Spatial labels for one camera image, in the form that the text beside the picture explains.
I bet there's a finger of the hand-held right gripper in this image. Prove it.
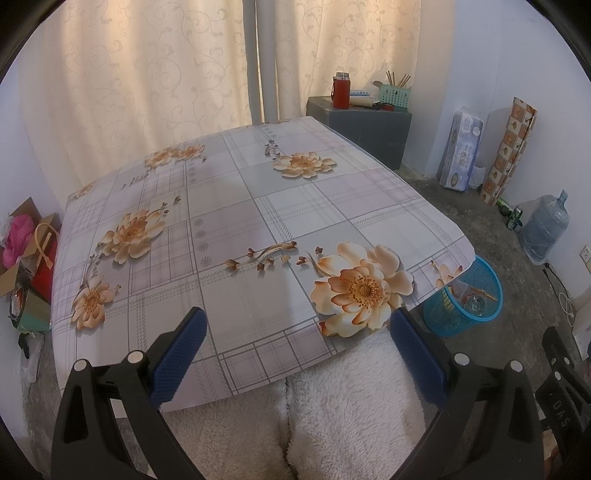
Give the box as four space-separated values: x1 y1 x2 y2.
542 325 581 377

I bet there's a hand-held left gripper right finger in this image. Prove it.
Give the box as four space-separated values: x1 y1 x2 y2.
390 308 544 480

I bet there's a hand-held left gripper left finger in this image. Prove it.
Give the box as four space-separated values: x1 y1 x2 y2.
52 307 208 480

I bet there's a blue plastic waste basket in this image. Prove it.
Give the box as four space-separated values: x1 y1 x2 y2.
422 255 504 338

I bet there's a clear water jug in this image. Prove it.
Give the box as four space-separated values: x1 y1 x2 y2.
519 189 571 267

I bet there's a floral checked tablecloth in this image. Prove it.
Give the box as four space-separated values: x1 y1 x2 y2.
50 116 476 413

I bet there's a red gift bag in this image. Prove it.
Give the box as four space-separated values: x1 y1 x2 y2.
30 213 64 306

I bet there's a teal cardboard box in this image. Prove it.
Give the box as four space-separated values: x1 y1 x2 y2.
9 281 52 333

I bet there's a brown cardboard box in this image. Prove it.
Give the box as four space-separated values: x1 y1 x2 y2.
0 198 52 297

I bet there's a pink plastic bag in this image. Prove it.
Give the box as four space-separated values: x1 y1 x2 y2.
2 215 34 269

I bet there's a patterned wrapping roll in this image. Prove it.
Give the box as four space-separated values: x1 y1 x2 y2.
480 97 538 206

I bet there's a toilet paper pack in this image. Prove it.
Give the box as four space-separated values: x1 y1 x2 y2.
438 107 485 191

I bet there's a grey cabinet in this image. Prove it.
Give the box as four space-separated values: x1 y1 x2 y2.
306 96 413 171

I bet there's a green pen holder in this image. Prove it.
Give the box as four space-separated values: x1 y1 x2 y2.
379 84 411 113

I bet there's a red thermos flask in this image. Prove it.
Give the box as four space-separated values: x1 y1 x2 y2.
331 71 352 110

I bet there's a cream patterned curtain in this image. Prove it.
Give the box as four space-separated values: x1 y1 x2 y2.
272 0 424 124
18 0 253 188

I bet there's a white cable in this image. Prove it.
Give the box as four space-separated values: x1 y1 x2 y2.
558 290 579 325

